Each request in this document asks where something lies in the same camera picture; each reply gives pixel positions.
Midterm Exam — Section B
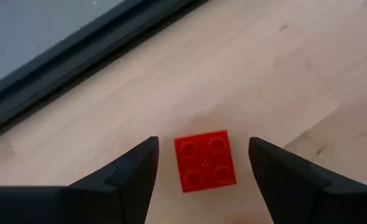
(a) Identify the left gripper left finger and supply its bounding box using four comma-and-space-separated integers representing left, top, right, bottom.
0, 136, 160, 224

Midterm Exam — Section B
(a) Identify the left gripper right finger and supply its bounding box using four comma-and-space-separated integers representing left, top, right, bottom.
248, 136, 367, 224

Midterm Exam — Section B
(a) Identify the small red plastic brick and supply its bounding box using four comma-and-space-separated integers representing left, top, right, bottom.
173, 129, 238, 194

